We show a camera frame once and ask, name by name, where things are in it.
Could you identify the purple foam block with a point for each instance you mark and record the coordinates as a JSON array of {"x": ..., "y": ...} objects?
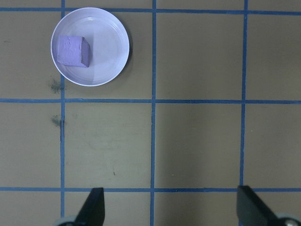
[{"x": 70, "y": 50}]

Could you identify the purple plate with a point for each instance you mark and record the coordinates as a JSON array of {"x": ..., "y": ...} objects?
[{"x": 108, "y": 47}]

